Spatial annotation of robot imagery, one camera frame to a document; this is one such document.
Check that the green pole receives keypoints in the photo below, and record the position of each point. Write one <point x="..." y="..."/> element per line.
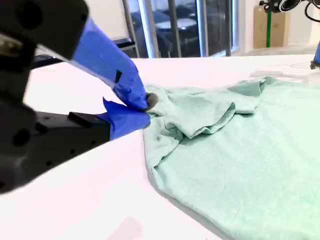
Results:
<point x="268" y="30"/>

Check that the brown cardboard box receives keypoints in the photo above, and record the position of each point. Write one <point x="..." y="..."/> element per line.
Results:
<point x="280" y="30"/>

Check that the grey metal post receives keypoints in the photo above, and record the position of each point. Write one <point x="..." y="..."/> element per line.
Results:
<point x="202" y="27"/>
<point x="131" y="27"/>
<point x="173" y="27"/>
<point x="228" y="27"/>

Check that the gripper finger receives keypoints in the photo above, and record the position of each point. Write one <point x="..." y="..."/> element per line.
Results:
<point x="317" y="56"/>
<point x="82" y="132"/>
<point x="105" y="57"/>

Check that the pale green T-shirt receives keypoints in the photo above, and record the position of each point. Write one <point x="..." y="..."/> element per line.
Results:
<point x="237" y="162"/>

